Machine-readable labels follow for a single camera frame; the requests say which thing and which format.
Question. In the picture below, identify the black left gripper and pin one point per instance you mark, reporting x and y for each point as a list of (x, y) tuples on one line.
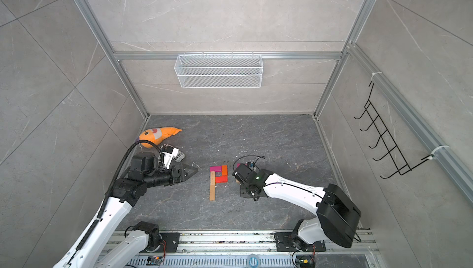
[(182, 172)]

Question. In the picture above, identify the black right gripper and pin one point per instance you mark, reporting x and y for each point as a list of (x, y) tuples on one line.
[(243, 192)]

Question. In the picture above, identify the wooden block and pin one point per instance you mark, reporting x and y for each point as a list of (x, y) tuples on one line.
[(212, 178), (212, 192)]

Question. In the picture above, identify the red block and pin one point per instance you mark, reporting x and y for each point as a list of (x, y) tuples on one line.
[(221, 179)]

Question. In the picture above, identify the orange block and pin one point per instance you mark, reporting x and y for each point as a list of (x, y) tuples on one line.
[(224, 170)]

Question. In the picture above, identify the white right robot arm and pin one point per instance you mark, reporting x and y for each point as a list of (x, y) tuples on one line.
[(336, 215)]

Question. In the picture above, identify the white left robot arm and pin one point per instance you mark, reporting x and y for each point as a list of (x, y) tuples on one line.
[(121, 196)]

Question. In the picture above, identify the small printed packet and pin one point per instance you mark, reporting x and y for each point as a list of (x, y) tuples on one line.
[(178, 156)]

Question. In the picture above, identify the orange plush toy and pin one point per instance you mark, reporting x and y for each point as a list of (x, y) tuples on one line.
[(157, 135)]

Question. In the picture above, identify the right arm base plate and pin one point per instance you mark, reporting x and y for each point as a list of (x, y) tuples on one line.
[(284, 241)]

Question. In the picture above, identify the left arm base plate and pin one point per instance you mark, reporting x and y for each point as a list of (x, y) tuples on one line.
[(168, 242)]

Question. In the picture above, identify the white wire basket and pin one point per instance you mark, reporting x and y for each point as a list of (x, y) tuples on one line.
[(219, 71)]

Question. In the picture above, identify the black wire hook rack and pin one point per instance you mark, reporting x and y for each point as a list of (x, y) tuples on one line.
[(391, 153)]

